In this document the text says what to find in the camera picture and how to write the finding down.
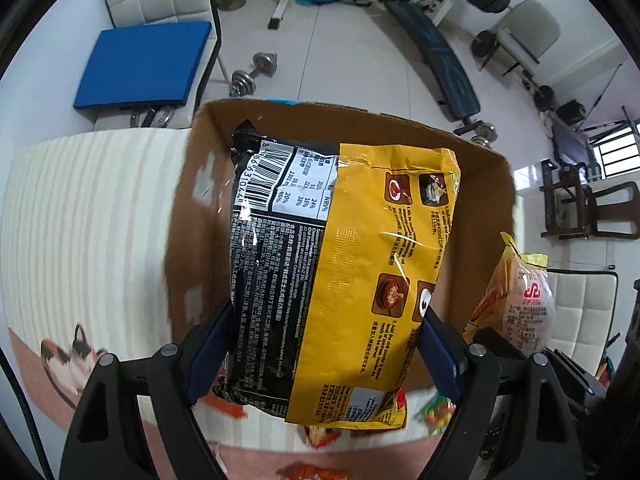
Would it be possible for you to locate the colourful candy bag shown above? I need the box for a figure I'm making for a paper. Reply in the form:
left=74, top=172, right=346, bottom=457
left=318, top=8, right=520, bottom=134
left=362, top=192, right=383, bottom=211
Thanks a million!
left=418, top=392, right=456, bottom=434

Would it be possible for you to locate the yellow clear snack bag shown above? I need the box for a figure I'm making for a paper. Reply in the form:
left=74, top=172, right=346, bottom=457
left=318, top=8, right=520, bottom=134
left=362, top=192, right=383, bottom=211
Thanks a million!
left=463, top=232, right=555, bottom=358

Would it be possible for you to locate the yellow black noodle packet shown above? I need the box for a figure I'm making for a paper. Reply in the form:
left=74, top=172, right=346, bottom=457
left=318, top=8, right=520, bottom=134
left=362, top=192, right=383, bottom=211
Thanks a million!
left=215, top=123, right=461, bottom=430

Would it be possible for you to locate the orange snack packet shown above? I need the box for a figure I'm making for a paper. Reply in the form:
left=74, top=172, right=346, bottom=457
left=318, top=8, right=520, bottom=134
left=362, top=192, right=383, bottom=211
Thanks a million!
left=201, top=392, right=247, bottom=420

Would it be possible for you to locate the yellow panda crisps bag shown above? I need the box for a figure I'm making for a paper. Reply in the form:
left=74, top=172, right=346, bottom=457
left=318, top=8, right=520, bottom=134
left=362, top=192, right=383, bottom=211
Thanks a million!
left=277, top=463, right=349, bottom=480

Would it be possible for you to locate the orange panda snack bag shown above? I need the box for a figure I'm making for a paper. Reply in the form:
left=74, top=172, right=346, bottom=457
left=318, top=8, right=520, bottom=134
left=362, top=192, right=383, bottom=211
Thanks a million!
left=303, top=426, right=342, bottom=448

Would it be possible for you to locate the white quilted chair right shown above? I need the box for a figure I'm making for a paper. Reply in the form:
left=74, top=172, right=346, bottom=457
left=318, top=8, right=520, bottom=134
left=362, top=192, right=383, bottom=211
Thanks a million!
left=548, top=269, right=618, bottom=375

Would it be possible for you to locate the white quilted chair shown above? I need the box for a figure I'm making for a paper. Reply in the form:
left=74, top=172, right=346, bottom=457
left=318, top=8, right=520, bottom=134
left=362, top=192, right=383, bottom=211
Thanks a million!
left=104, top=0, right=222, bottom=129
left=548, top=269, right=618, bottom=375

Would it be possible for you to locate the cardboard milk box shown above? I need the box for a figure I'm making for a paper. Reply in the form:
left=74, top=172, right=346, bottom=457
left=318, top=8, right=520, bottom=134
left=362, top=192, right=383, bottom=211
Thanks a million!
left=162, top=98, right=518, bottom=391

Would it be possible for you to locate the dark wooden chair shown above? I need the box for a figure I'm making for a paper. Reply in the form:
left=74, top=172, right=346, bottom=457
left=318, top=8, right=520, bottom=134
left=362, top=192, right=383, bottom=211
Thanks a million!
left=539, top=159, right=639, bottom=240

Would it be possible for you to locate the striped cat table mat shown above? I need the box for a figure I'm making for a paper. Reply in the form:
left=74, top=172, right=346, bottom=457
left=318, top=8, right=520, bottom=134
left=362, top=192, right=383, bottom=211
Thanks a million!
left=0, top=127, right=501, bottom=480

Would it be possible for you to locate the chrome dumbbell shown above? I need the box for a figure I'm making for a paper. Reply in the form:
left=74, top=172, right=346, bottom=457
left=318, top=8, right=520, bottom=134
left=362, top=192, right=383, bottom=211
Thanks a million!
left=454, top=120, right=498, bottom=148
left=229, top=52, right=278, bottom=98

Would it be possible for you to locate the black floor speaker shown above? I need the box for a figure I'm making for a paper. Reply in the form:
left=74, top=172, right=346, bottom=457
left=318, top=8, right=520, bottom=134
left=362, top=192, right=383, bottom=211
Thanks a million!
left=556, top=100, right=587, bottom=127

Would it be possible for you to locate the small barbell on floor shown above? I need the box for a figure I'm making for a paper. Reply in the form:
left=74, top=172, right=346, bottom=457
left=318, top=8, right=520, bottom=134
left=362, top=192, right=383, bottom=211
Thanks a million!
left=522, top=70, right=555, bottom=113

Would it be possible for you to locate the grey padded chair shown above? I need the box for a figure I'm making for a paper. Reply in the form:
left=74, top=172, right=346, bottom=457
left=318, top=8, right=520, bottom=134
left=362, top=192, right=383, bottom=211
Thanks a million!
left=471, top=0, right=561, bottom=76

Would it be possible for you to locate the blue seat cushion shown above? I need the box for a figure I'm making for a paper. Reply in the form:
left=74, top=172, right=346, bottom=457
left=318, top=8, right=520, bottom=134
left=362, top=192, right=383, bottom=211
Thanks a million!
left=74, top=21, right=212, bottom=110

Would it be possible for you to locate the black sit-up bench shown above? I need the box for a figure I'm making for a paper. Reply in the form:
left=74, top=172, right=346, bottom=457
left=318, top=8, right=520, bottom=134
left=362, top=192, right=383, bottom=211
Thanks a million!
left=378, top=0, right=480, bottom=126

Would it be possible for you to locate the white quilted chair back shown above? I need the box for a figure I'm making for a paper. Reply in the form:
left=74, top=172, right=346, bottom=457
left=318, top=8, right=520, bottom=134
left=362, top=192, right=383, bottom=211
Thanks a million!
left=104, top=0, right=222, bottom=129

